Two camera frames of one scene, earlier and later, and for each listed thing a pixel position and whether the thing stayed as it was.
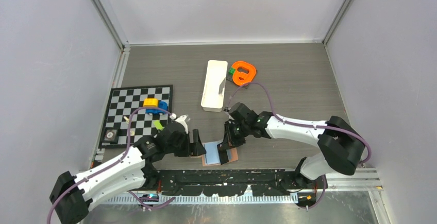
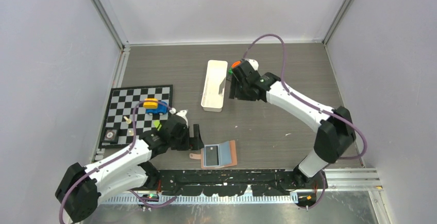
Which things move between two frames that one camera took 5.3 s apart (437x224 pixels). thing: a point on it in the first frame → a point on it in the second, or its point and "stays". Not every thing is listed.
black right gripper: x=229 y=139 → x=234 y=91
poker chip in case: x=110 y=135 stays
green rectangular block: x=158 y=125 stays
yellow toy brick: x=150 y=103 stays
